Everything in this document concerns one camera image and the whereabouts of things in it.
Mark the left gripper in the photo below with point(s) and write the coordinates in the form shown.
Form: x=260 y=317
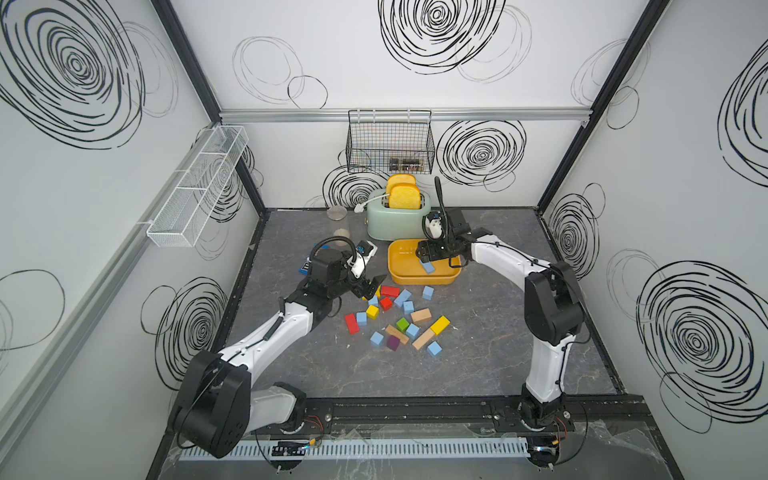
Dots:
x=372 y=286

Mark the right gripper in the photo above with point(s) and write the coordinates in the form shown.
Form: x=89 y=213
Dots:
x=426 y=247

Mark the long blue block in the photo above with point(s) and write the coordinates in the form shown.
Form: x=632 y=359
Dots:
x=403 y=297
x=428 y=267

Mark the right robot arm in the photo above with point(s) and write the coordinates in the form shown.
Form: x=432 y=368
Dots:
x=554 y=310

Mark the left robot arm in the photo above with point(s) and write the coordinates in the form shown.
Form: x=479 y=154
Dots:
x=231 y=372

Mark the long red block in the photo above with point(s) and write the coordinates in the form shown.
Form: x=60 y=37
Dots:
x=390 y=291

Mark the yellow cube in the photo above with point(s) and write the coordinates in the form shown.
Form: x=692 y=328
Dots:
x=372 y=312

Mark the yellow plastic tub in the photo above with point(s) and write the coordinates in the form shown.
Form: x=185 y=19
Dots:
x=405 y=267

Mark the red block left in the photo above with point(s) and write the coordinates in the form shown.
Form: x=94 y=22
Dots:
x=352 y=324

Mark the thin wood plank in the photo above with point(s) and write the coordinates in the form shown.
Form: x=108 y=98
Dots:
x=395 y=332

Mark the natural wood block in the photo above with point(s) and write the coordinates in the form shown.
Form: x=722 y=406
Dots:
x=421 y=316

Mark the purple cube bottom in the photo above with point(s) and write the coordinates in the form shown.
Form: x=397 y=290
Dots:
x=393 y=343

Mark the blue cube beside green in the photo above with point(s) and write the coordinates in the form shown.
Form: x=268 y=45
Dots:
x=412 y=331

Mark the mint green toaster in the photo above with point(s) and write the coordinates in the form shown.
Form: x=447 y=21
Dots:
x=387 y=224

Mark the yellow toast slice front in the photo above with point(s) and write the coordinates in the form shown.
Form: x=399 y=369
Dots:
x=405 y=197

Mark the yellow toast slice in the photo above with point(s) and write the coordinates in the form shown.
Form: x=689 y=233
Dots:
x=399 y=179
x=405 y=197

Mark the blue candy bag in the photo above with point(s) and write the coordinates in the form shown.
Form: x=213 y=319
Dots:
x=304 y=269

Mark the long natural wood plank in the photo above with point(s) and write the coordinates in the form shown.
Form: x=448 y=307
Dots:
x=427 y=336

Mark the long yellow block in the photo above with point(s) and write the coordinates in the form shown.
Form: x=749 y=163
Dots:
x=440 y=325

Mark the yellow toast slice back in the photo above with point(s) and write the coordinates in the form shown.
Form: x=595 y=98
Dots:
x=399 y=179

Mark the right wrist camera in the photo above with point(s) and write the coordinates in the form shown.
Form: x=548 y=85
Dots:
x=433 y=226

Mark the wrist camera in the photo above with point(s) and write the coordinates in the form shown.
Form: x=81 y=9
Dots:
x=433 y=226
x=365 y=251

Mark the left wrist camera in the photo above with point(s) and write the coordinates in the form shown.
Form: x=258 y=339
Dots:
x=365 y=251

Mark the black wire wall basket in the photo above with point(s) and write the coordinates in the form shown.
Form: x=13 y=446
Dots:
x=390 y=141

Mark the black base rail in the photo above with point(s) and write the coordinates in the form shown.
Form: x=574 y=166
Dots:
x=414 y=411

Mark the white slotted cable duct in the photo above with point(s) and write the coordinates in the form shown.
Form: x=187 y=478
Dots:
x=381 y=449

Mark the white wire wall shelf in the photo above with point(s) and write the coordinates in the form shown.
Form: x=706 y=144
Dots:
x=191 y=204

